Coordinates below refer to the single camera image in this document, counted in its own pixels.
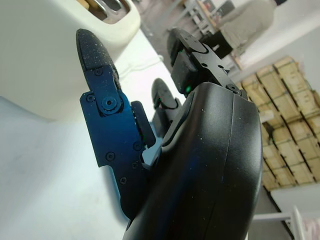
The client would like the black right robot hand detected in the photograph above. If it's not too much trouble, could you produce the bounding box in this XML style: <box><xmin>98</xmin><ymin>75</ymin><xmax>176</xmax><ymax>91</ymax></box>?
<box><xmin>75</xmin><ymin>27</ymin><xmax>264</xmax><ymax>240</ymax></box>

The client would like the cream white two-slot toaster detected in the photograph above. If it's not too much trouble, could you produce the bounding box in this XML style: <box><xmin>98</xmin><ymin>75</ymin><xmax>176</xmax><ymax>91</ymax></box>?
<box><xmin>0</xmin><ymin>0</ymin><xmax>141</xmax><ymax>121</ymax></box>

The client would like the white metal rack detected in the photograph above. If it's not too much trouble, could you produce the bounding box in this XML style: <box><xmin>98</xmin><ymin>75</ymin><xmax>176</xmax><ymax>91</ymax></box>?
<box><xmin>254</xmin><ymin>204</ymin><xmax>320</xmax><ymax>240</ymax></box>

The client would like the white toaster power cord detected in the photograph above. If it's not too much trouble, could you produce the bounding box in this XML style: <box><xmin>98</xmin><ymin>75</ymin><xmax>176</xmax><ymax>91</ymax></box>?
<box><xmin>119</xmin><ymin>53</ymin><xmax>166</xmax><ymax>74</ymax></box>

